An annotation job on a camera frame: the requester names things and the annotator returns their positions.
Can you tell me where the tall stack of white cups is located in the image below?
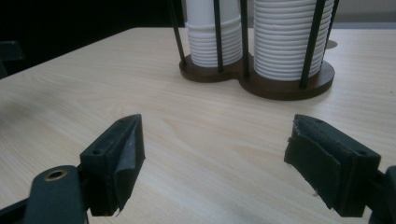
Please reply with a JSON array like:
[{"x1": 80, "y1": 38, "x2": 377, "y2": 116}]
[{"x1": 252, "y1": 0, "x2": 334, "y2": 82}]

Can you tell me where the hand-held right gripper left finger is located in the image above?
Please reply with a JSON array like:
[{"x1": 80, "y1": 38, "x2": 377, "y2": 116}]
[{"x1": 79, "y1": 113, "x2": 147, "y2": 217}]

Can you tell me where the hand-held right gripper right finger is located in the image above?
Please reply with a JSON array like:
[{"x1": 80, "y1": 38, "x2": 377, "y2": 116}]
[{"x1": 283, "y1": 113, "x2": 382, "y2": 218}]

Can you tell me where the dark wooden cup holder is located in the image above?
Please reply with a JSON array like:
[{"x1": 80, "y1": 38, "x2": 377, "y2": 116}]
[{"x1": 167, "y1": 0, "x2": 341, "y2": 102}]

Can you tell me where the short stack of white cups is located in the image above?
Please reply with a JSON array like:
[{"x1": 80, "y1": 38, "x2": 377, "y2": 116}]
[{"x1": 185, "y1": 0, "x2": 244, "y2": 69}]

